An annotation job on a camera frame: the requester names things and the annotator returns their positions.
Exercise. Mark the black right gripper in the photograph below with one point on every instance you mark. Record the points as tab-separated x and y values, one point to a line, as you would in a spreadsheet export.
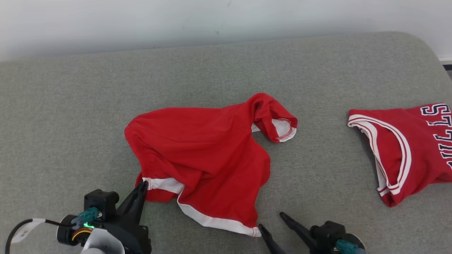
325	248

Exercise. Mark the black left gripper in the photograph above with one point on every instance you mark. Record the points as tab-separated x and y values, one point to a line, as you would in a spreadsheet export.
134	240

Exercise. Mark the red shorts with white trim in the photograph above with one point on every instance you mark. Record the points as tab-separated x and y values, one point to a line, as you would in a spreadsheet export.
197	148

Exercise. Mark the red white basketball jersey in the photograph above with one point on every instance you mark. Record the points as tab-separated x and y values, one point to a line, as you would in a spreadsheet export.
423	158

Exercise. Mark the grey fabric sofa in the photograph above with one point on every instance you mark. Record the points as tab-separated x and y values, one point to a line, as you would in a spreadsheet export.
70	123

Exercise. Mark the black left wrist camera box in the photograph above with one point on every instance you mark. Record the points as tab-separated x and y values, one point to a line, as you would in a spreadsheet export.
100	203

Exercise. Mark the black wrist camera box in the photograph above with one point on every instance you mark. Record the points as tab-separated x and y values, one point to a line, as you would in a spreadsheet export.
326	231
100	203

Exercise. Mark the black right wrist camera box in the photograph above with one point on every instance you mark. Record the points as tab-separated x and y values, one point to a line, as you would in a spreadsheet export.
326	231

